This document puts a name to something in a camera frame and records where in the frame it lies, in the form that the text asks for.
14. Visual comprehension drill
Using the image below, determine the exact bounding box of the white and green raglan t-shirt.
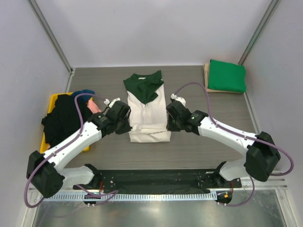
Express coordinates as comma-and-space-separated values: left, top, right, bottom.
124, 70, 171, 143

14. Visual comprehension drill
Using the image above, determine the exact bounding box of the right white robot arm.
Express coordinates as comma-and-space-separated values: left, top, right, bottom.
166, 100, 281, 187

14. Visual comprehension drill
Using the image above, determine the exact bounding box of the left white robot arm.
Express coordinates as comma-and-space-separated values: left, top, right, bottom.
27, 98, 131, 198

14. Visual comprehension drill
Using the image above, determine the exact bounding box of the pink garment in bin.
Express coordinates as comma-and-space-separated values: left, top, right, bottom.
87, 99, 102, 114

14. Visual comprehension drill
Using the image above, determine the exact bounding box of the blue garment in bin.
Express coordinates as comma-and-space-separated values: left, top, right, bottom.
71, 89, 95, 103

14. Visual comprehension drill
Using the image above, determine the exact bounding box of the black t-shirt in bin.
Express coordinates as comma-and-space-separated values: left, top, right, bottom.
41, 94, 95, 147

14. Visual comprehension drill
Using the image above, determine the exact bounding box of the folded beige t-shirt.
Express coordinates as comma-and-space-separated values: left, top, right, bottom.
203, 63, 238, 94

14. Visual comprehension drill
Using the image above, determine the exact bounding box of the folded bright green t-shirt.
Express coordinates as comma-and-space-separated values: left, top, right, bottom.
208, 59, 246, 93

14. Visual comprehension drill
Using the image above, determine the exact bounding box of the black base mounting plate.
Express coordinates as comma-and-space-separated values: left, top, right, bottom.
82, 169, 242, 195

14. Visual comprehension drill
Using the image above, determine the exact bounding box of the yellow plastic bin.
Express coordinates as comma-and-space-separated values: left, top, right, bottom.
39, 93, 91, 154

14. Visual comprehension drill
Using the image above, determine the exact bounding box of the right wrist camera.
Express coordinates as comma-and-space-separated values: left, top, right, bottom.
170, 94, 186, 106

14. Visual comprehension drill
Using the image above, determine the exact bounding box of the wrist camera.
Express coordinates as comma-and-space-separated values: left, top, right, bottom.
104, 97, 121, 108
170, 94, 186, 106

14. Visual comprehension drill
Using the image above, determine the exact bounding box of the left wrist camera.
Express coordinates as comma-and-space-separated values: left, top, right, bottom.
104, 97, 121, 108

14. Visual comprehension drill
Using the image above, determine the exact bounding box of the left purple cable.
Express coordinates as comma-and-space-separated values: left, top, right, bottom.
23, 93, 119, 209

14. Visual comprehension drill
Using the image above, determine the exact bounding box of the slotted cable duct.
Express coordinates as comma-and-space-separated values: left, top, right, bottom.
45, 191, 217, 202

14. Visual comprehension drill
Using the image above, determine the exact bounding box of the aluminium extrusion rail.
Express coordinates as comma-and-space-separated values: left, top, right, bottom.
268, 175, 288, 190

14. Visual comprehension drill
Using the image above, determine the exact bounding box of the left aluminium corner post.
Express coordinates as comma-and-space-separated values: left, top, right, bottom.
27, 0, 74, 74

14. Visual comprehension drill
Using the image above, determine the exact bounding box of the aluminium corner post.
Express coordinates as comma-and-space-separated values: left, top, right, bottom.
238, 0, 281, 65
27, 0, 74, 74

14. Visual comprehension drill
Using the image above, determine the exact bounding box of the right aluminium corner post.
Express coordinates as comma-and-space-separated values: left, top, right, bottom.
238, 0, 281, 65

